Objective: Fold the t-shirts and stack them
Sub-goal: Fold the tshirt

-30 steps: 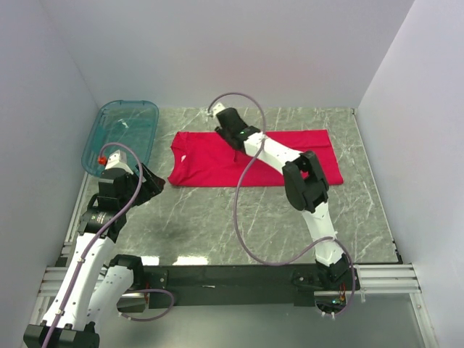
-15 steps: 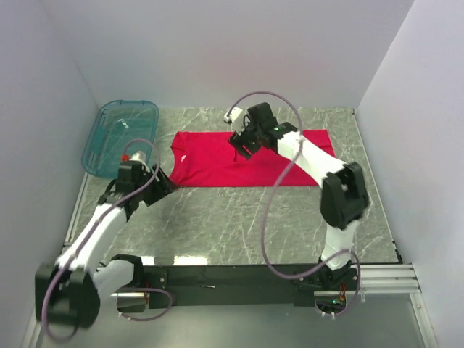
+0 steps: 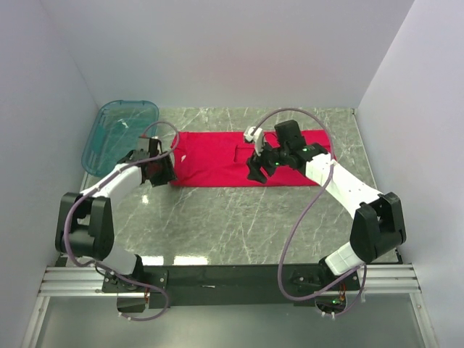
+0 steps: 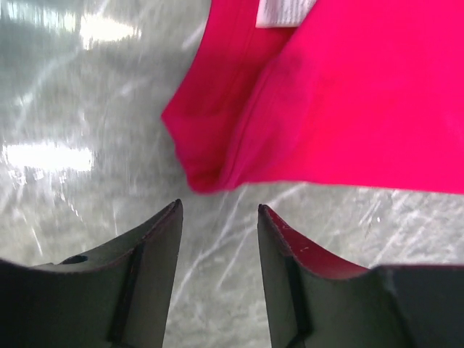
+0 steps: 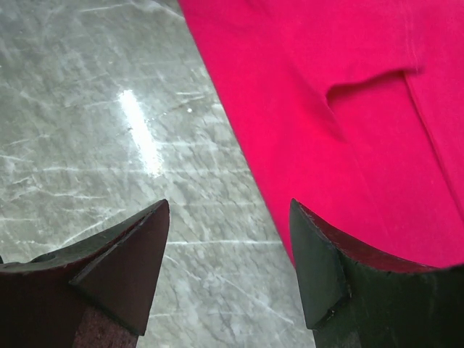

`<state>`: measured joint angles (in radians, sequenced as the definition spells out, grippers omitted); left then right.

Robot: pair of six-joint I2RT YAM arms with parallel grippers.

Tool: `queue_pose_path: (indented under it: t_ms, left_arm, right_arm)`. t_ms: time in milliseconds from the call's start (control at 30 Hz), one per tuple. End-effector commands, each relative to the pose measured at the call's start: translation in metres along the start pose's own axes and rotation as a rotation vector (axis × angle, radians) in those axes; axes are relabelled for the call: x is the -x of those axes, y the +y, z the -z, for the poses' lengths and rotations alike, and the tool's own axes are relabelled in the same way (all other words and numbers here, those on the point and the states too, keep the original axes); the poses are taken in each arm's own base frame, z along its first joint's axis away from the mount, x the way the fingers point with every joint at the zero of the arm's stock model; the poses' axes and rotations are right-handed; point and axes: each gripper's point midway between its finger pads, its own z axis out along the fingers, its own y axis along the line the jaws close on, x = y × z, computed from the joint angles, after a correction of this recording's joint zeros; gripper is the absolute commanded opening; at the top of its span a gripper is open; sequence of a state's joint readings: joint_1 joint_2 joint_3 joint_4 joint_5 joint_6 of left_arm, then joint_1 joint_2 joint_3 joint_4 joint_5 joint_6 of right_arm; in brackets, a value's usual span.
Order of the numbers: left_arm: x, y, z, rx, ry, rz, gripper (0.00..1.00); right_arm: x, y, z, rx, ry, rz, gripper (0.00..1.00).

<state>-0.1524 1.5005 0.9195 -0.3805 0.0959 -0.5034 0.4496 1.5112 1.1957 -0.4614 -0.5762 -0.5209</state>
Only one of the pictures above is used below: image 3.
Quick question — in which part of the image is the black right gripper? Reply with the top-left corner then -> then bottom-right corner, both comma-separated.
246,137 -> 290,185

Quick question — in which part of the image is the red t-shirt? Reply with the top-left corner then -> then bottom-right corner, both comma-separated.
169,129 -> 338,188

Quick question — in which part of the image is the teal transparent plastic bin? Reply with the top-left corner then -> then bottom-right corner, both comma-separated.
81,100 -> 160,178

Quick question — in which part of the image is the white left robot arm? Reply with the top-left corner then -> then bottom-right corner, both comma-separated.
55,136 -> 176,291

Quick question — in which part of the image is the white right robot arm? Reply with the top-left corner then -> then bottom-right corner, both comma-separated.
244,120 -> 406,289

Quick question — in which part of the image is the black base beam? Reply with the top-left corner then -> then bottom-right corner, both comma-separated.
101,264 -> 360,312

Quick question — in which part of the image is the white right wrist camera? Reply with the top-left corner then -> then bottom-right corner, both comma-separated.
243,126 -> 265,156

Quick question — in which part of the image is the aluminium frame rail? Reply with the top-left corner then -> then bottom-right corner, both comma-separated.
21,173 -> 153,348

